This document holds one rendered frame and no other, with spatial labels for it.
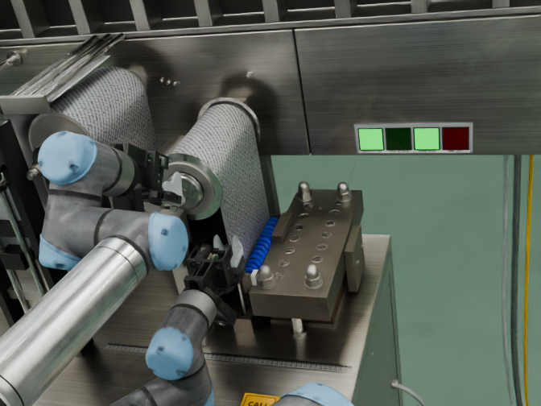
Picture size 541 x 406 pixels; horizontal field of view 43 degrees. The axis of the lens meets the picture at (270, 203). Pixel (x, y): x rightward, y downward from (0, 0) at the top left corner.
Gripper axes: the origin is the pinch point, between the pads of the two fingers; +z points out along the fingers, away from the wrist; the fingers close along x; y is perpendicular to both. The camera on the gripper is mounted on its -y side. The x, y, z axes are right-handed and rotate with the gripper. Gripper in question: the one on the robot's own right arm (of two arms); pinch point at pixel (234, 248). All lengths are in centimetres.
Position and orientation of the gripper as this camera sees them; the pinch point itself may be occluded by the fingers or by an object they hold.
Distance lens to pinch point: 142.3
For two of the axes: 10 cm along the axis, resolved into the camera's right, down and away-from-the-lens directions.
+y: -1.5, -8.5, -5.1
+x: -9.5, -0.2, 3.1
